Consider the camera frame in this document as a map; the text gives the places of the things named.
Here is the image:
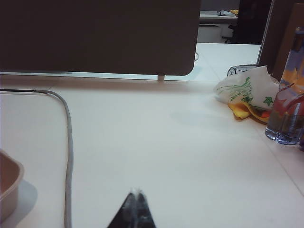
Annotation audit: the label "yellow orange wrapper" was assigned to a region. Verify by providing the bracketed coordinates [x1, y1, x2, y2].
[228, 102, 270, 124]

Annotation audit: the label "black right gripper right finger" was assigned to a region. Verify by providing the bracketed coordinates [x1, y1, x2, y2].
[136, 190, 157, 228]

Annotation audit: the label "brown partition panel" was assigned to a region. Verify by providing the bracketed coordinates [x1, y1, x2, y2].
[259, 0, 304, 81]

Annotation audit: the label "black framed glasses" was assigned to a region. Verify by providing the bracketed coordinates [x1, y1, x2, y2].
[227, 63, 258, 76]

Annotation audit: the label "white plastic bag green print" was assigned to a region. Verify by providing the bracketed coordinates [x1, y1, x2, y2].
[213, 66, 280, 111]

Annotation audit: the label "white background desk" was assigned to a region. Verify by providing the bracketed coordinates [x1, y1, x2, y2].
[199, 10, 238, 43]

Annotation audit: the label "brown desk divider panel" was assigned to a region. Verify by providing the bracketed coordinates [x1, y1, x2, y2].
[0, 0, 202, 77]

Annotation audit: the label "grey cable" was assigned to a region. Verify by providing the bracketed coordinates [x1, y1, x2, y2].
[0, 88, 73, 228]

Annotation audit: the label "clear plastic bottle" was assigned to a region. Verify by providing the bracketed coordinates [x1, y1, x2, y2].
[265, 27, 304, 145]

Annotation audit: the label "beige paper lunch box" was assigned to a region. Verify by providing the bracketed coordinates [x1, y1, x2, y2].
[0, 149, 25, 223]

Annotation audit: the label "black office chair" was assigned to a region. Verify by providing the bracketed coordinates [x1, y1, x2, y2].
[222, 0, 273, 45]

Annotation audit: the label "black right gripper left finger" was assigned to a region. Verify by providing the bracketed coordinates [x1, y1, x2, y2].
[106, 190, 138, 228]

